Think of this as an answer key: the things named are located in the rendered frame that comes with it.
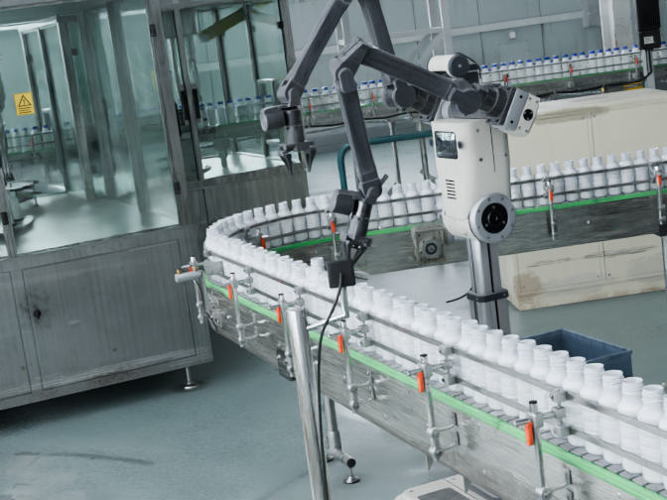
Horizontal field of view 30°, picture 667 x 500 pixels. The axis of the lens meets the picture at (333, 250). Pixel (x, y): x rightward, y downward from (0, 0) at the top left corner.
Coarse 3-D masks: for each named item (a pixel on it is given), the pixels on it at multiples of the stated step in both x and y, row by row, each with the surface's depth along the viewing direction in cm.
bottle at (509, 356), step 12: (504, 336) 258; (516, 336) 257; (504, 348) 255; (516, 348) 255; (504, 360) 255; (516, 360) 254; (504, 384) 256; (504, 396) 257; (516, 396) 256; (504, 408) 258
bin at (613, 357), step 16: (528, 336) 335; (544, 336) 337; (560, 336) 339; (576, 336) 333; (576, 352) 335; (592, 352) 327; (608, 352) 320; (624, 352) 310; (608, 368) 309; (624, 368) 311; (464, 480) 303
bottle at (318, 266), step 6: (318, 258) 354; (312, 264) 352; (318, 264) 351; (324, 264) 353; (312, 270) 352; (318, 270) 351; (324, 270) 352; (312, 276) 351; (318, 276) 351; (312, 282) 351; (318, 282) 351; (312, 288) 351; (312, 300) 353; (312, 306) 354; (318, 312) 353
